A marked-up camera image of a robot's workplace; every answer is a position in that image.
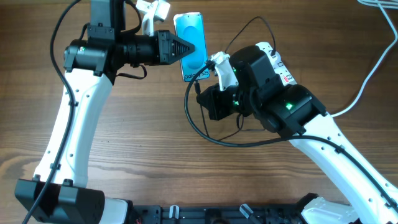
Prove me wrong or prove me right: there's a blue Galaxy smartphone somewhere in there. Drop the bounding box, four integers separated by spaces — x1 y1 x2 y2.
173 12 211 83

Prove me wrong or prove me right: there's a white power strip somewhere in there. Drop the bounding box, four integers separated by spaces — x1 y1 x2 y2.
256 42 297 86

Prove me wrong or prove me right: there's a black USB charging cable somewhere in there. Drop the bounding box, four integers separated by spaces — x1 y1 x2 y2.
193 16 278 141

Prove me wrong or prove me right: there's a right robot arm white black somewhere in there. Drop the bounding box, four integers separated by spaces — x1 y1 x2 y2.
197 42 397 223

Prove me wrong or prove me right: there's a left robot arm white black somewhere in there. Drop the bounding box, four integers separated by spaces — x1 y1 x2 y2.
14 1 195 223

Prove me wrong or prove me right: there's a white power strip cord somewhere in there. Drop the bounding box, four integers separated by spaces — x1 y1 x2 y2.
330 0 398 118

